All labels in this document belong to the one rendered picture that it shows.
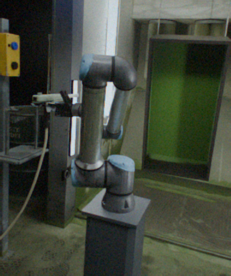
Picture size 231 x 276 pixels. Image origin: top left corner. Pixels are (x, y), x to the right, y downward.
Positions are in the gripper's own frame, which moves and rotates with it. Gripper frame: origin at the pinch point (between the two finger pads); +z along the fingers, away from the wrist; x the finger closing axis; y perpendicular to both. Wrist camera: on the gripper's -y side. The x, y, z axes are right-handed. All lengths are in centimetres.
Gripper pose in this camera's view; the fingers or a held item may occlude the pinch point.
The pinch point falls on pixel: (46, 102)
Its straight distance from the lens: 185.1
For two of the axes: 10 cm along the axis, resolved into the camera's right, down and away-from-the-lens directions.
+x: 3.5, -1.4, 9.3
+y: -0.7, 9.8, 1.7
